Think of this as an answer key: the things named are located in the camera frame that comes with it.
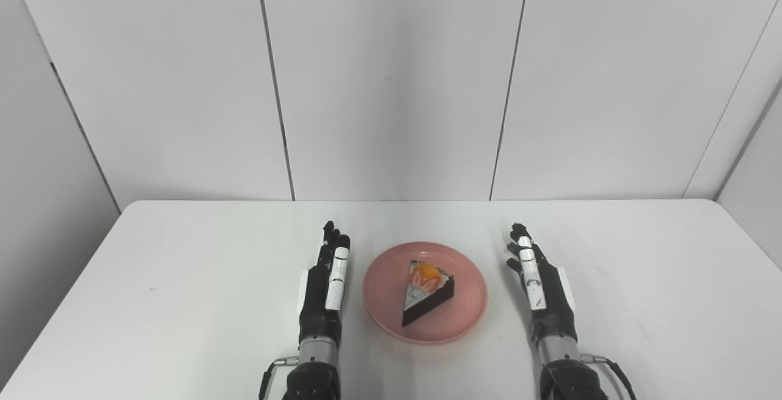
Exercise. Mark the pink round plate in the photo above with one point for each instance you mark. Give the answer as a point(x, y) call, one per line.
point(385, 302)

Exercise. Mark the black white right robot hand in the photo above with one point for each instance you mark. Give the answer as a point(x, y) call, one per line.
point(553, 308)

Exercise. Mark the chocolate cake slice with fruit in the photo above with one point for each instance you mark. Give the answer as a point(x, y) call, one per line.
point(427, 296)

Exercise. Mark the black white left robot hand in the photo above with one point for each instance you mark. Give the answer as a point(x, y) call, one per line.
point(317, 308)

